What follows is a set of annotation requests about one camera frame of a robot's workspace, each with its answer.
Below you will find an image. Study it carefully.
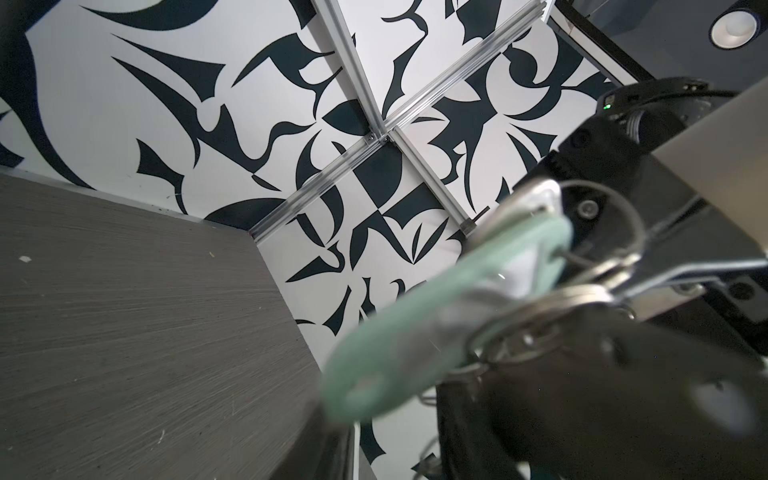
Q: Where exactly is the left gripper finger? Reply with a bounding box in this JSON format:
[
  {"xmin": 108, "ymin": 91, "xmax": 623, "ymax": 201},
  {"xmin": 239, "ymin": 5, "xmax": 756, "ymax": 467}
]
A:
[{"xmin": 437, "ymin": 306, "xmax": 767, "ymax": 479}]

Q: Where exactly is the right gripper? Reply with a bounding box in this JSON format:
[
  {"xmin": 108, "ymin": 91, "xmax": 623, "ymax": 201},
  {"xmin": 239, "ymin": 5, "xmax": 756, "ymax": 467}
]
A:
[{"xmin": 528, "ymin": 77, "xmax": 767, "ymax": 354}]

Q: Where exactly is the pale green key tag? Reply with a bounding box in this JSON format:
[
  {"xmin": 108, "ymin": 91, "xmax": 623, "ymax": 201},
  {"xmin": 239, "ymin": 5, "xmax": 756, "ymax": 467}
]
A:
[{"xmin": 318, "ymin": 213, "xmax": 573, "ymax": 425}]

